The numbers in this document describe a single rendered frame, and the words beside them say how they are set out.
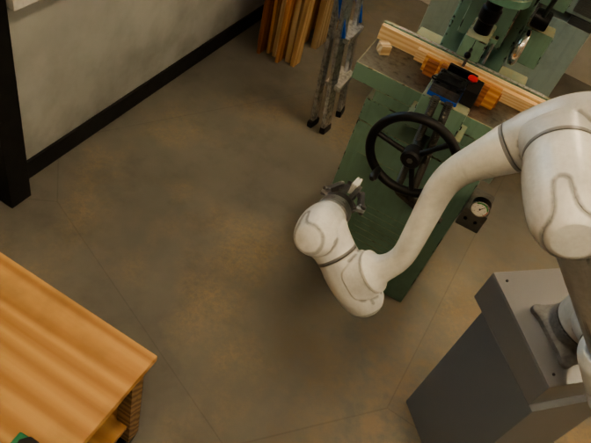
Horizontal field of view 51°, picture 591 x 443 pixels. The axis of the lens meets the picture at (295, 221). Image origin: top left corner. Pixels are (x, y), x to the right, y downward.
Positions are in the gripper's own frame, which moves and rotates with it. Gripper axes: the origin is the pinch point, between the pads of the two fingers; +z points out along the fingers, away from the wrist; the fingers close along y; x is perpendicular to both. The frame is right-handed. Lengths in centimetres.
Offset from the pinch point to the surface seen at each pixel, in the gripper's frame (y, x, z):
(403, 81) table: 3.8, -25.7, 29.0
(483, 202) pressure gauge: -35.4, -3.4, 28.8
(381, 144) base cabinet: 1.7, -2.7, 35.8
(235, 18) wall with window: 113, 11, 157
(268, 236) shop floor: 28, 61, 55
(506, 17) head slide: -14, -53, 44
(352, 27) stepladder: 44, -18, 121
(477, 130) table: -22.9, -22.6, 28.6
